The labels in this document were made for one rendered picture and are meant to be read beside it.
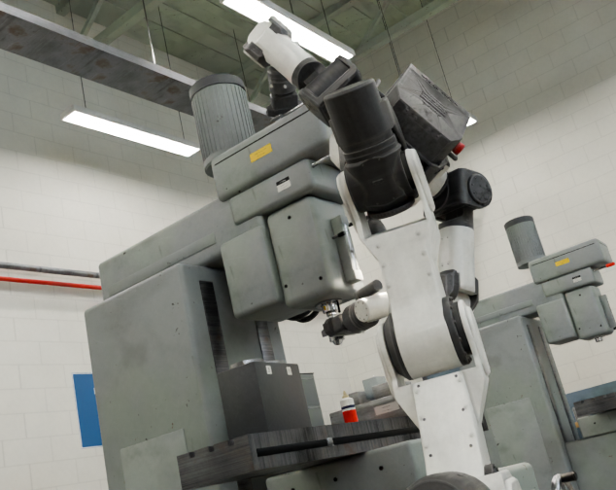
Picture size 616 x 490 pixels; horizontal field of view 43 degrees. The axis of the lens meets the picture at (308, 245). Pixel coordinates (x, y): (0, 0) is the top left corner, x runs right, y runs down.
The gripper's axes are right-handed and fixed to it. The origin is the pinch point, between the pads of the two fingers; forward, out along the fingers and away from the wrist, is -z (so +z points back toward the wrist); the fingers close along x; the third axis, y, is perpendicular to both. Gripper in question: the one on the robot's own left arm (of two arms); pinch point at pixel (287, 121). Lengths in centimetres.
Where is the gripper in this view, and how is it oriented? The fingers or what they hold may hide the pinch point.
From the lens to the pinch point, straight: 256.7
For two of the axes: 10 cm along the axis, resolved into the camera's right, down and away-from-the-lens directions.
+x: 9.7, -1.9, 1.3
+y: -2.1, -5.2, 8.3
